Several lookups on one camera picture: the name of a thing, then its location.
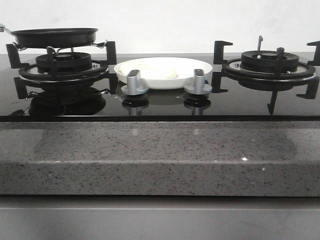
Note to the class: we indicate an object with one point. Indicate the white ceramic plate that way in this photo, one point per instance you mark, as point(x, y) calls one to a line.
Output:
point(183, 66)

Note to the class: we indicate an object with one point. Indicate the white fried egg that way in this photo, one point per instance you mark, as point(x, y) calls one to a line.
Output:
point(149, 70)

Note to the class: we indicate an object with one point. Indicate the black frying pan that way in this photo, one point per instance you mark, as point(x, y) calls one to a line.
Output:
point(53, 37)

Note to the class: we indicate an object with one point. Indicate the silver left stove knob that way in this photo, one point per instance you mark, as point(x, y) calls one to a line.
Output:
point(135, 84)

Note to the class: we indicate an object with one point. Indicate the silver stove knob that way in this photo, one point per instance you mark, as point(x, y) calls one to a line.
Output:
point(135, 84)
point(198, 86)

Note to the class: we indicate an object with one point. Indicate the silver right stove knob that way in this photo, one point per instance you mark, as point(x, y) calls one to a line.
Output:
point(198, 86)

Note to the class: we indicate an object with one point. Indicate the black left pan support grate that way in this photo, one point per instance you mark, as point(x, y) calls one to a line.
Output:
point(54, 81)

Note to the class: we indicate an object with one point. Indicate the black pan support grate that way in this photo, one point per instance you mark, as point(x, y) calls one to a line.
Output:
point(54, 81)
point(273, 82)

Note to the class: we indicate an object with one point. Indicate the black left gas burner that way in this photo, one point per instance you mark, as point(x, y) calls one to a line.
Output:
point(66, 62)

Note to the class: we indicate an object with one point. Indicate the black gas burner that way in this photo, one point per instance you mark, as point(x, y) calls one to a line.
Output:
point(66, 62)
point(266, 61)

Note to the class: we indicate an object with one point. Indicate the black right gas burner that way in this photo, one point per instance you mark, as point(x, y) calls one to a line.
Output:
point(266, 61)

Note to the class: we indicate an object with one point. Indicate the black glass gas cooktop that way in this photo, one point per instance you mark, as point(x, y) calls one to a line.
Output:
point(103, 101)

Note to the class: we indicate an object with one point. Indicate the black right pan support grate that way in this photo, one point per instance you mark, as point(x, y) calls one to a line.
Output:
point(273, 82)

